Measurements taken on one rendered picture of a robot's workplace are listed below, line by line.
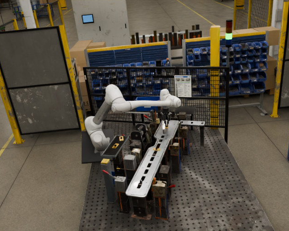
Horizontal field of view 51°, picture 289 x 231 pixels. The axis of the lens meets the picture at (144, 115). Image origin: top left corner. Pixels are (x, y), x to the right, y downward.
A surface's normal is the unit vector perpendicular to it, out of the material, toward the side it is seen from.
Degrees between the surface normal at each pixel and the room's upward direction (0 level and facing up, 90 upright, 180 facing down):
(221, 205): 0
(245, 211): 0
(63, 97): 91
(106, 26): 90
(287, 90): 91
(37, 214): 0
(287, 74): 90
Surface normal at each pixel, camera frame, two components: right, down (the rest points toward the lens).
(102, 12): 0.04, 0.44
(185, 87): -0.29, 0.44
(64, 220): -0.09, -0.90
